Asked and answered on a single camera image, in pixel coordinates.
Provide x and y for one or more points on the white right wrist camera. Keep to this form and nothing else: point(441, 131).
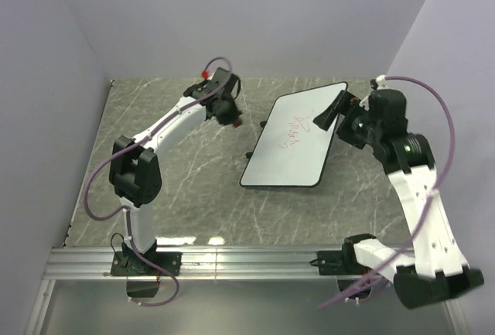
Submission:
point(379, 83)

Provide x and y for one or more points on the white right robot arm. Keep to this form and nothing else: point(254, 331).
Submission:
point(437, 271)

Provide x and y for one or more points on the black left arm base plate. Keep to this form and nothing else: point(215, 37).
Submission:
point(129, 265)

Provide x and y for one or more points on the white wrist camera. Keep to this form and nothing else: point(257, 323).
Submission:
point(379, 83)
point(208, 75)

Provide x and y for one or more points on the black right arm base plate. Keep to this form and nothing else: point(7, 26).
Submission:
point(333, 262)

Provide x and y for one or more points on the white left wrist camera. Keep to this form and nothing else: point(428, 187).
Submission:
point(208, 75)

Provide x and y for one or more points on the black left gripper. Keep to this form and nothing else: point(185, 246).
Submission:
point(233, 114)

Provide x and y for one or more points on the white whiteboard black frame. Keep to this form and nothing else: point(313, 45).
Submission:
point(291, 150)

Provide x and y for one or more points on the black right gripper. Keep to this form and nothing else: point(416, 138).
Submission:
point(348, 104)

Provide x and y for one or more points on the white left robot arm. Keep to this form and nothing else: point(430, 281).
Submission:
point(136, 175)

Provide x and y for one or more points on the aluminium mounting rail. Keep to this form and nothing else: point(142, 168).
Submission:
point(262, 262)

